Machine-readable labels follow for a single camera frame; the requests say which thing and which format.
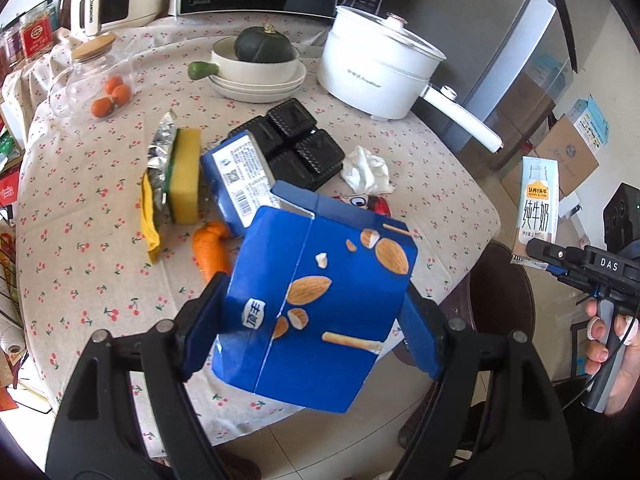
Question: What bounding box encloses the orange peel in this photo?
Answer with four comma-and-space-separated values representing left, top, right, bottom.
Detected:
192, 220, 232, 283

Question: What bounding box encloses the white milk carton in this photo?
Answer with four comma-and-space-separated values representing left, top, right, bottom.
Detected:
511, 156, 560, 270

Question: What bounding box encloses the blue almond snack box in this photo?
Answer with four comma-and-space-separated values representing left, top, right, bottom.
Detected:
212, 181, 418, 413

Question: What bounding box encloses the red cartoon snack package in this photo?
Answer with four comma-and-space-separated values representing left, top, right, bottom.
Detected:
333, 195, 392, 218

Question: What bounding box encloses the blue and white box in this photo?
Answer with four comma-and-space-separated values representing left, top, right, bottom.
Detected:
200, 130, 280, 237

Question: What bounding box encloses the yellow snack wrapper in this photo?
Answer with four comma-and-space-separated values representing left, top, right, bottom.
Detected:
140, 110, 178, 264

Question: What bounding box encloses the white tissue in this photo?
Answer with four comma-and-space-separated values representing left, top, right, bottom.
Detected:
341, 145, 395, 195

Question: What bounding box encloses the brown trash bin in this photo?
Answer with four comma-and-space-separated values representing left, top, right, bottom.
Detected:
397, 238, 537, 451

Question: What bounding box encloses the person's right hand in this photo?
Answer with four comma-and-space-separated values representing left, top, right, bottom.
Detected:
583, 299, 640, 417

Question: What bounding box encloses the upper cardboard box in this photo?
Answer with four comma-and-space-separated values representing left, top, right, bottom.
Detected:
534, 116, 599, 196

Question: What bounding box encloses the yellow green sponge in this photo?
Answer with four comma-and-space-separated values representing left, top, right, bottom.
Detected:
167, 128, 201, 226

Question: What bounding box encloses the cherry print tablecloth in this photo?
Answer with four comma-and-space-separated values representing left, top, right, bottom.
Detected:
2, 8, 502, 458

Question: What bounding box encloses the light blue carton box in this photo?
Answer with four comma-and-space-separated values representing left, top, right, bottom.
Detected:
566, 96, 610, 154

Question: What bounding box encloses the paper towel roll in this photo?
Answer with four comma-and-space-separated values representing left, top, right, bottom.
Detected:
0, 318, 26, 358

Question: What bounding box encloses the black plastic tray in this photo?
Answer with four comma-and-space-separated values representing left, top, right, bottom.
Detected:
228, 98, 345, 191

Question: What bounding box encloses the white plate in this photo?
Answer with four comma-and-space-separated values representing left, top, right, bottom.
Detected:
208, 61, 307, 104

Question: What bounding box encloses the orange tangerine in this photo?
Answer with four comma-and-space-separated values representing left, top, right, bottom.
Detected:
104, 76, 124, 96
111, 84, 132, 107
90, 96, 115, 119

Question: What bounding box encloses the grey refrigerator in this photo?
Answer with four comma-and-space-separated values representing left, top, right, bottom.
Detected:
382, 0, 575, 142

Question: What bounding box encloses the white electric cooking pot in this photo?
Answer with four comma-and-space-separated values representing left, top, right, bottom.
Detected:
317, 6, 503, 153

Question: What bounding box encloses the dark green pumpkin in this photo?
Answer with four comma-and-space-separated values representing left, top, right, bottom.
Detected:
234, 24, 296, 63

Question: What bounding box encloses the spice jar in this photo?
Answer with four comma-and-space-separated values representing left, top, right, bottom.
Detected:
1, 25, 24, 78

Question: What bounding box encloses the red labelled jar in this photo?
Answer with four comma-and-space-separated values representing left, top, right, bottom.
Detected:
20, 10, 53, 61

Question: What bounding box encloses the black wire rack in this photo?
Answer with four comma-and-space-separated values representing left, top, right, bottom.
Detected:
0, 205, 24, 330

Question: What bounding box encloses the white bowl with green handle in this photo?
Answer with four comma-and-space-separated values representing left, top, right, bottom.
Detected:
188, 37, 302, 84

